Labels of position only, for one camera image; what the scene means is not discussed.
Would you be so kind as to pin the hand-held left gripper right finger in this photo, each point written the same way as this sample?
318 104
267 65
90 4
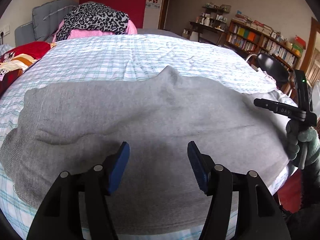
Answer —
197 170

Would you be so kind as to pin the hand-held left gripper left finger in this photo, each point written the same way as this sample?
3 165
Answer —
120 167

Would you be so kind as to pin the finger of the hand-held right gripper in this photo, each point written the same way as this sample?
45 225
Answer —
265 104

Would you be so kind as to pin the grey pants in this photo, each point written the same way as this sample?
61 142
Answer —
150 110

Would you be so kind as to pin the person's right hand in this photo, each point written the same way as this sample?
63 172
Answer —
312 145

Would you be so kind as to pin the white cloth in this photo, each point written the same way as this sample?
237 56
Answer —
266 76

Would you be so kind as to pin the black chair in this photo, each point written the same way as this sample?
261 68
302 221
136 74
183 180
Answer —
272 67

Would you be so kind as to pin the green box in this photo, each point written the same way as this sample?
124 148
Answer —
297 49

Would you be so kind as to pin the red box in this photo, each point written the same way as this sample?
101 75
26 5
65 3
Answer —
300 41

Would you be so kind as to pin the wooden bookshelf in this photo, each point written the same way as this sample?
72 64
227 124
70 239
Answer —
265 42

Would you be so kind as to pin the stack of books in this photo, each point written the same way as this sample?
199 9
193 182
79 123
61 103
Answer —
255 25

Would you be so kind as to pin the red rug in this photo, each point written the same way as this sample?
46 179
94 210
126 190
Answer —
288 190

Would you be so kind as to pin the dark wooden desk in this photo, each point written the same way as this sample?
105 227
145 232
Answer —
207 28

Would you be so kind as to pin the white storage box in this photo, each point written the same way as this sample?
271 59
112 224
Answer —
190 34

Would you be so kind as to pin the small wooden desk shelf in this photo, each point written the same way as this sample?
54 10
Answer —
212 13

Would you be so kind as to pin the plaid bed sheet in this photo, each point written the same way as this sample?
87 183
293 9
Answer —
125 55

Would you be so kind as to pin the grey mattress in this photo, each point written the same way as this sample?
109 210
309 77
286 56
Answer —
160 33

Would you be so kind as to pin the dark doorway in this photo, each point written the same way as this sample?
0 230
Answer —
168 5

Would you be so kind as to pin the red printed blanket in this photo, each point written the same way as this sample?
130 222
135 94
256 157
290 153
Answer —
30 50

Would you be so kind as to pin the leopard print cloth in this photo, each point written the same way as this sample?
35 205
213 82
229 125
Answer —
100 17

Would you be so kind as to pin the red wardrobe panel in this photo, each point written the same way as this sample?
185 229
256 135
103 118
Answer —
125 0

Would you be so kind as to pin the grey padded headboard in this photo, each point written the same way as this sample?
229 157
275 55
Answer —
42 17

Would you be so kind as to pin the wooden door frame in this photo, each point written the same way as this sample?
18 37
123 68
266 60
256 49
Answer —
313 45

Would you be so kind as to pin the wall stickers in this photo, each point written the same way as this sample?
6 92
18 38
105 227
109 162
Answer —
152 3

